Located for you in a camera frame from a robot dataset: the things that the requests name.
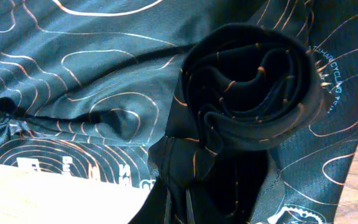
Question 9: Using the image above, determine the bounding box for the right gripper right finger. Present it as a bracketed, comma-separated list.
[186, 189, 196, 224]

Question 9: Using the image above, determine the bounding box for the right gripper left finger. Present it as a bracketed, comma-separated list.
[163, 190, 172, 224]

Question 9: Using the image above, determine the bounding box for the black orange patterned jersey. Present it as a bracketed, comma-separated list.
[0, 0, 358, 223]

